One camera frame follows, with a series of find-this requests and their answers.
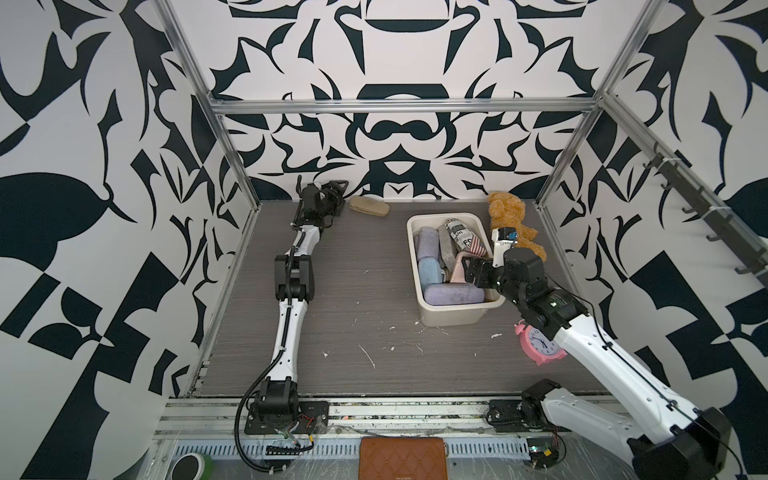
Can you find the tan fabric case at back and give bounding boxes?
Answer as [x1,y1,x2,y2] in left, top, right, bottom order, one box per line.
[348,196,391,217]

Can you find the purple case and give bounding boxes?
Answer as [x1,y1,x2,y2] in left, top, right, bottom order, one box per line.
[423,283,485,306]

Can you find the light blue case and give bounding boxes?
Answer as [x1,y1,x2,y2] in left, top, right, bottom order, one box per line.
[418,257,445,291]

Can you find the brown quilted wallet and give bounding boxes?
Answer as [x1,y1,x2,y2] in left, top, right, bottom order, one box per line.
[358,437,448,480]

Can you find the cream plastic storage box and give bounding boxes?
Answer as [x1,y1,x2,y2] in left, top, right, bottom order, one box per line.
[406,212,504,328]

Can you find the tan teddy bear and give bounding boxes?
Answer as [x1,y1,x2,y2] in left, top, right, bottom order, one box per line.
[488,192,547,262]

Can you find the purple case horizontal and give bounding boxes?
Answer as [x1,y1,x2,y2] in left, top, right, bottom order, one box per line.
[416,226,440,261]

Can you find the grey wall hook rail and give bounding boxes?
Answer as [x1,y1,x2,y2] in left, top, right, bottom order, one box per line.
[644,141,767,288]

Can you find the pink case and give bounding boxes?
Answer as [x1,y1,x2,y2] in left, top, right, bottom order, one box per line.
[450,251,475,283]

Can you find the pink alarm clock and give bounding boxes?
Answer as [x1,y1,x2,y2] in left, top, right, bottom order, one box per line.
[515,321,567,366]

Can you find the green tape roll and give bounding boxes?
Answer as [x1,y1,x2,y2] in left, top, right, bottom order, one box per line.
[169,452,214,480]

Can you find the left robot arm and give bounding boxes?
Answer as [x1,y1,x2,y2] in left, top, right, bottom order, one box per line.
[248,180,349,428]

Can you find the grey fabric case horizontal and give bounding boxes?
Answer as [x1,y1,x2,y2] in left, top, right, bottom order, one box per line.
[437,225,456,280]

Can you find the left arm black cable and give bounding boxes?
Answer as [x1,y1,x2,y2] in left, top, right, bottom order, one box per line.
[232,175,304,473]

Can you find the newspaper print case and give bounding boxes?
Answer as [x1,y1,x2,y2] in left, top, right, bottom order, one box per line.
[445,218,487,257]

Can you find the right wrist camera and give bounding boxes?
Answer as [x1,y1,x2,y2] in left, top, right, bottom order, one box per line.
[492,227,518,267]

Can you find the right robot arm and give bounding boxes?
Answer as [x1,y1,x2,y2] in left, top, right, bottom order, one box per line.
[462,247,732,479]

